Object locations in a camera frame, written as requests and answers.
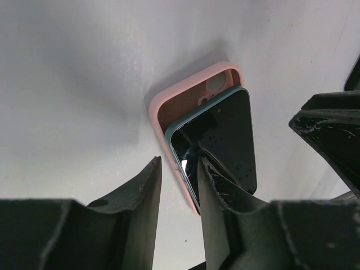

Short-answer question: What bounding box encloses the black phone case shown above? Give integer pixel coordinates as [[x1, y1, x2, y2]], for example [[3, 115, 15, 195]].
[[344, 56, 360, 92]]

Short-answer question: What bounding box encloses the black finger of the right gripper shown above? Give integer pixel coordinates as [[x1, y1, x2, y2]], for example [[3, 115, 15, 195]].
[[289, 91, 359, 198]]

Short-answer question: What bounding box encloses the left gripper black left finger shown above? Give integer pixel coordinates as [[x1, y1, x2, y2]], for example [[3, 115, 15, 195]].
[[1, 157, 162, 269]]

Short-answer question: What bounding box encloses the pink phone case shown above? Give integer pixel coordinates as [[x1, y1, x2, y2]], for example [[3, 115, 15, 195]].
[[148, 61, 243, 215]]

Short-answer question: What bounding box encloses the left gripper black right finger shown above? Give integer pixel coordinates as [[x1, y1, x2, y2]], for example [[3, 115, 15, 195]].
[[198, 158, 359, 269]]

